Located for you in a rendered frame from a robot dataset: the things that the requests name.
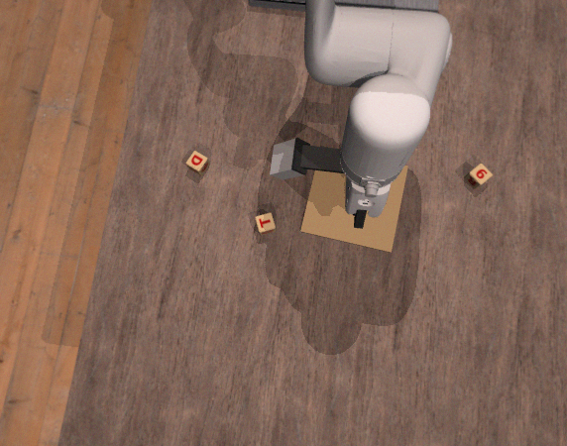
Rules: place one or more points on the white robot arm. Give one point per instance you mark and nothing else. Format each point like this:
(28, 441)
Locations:
(395, 58)

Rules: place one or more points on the tan flat mat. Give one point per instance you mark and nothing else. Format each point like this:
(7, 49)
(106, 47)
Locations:
(325, 214)

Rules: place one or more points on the beige block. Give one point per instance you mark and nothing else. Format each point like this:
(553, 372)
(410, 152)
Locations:
(198, 163)
(478, 176)
(265, 223)

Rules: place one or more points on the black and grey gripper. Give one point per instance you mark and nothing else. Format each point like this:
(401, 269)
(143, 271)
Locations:
(356, 199)

